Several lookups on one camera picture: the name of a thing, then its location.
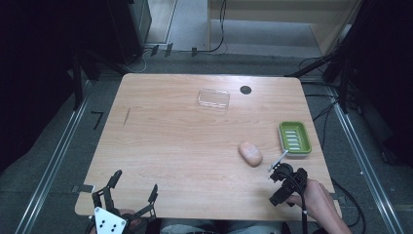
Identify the clear plastic lid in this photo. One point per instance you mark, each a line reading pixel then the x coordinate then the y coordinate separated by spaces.
pixel 214 98

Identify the pink soap bar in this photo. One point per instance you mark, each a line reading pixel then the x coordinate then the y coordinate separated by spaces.
pixel 250 153

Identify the person's right hand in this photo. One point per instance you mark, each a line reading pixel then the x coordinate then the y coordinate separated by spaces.
pixel 313 199

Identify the grey tape piece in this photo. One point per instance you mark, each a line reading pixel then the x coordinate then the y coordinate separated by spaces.
pixel 83 188

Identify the black round table grommet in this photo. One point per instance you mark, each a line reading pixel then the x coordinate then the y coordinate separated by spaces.
pixel 245 90

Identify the light wooden furniture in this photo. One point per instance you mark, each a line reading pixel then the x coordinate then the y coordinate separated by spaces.
pixel 328 35

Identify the person's left hand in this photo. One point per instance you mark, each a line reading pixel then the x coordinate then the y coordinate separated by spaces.
pixel 134 223

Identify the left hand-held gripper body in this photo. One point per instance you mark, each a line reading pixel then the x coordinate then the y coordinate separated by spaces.
pixel 108 222

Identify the green soap dish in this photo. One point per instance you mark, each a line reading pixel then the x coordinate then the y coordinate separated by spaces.
pixel 294 137

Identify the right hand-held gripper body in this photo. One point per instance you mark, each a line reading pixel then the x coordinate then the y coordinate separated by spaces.
pixel 288 182

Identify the black cabinet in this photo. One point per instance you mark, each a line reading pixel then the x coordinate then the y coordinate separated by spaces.
pixel 130 29

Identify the black tape strip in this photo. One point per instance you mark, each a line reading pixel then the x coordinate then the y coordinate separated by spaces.
pixel 168 49
pixel 194 52
pixel 155 50

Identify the metal floor rail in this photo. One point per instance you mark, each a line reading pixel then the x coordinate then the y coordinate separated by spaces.
pixel 55 159
pixel 363 156

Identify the black metal stand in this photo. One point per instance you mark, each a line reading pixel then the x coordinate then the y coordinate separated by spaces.
pixel 341 61
pixel 78 81

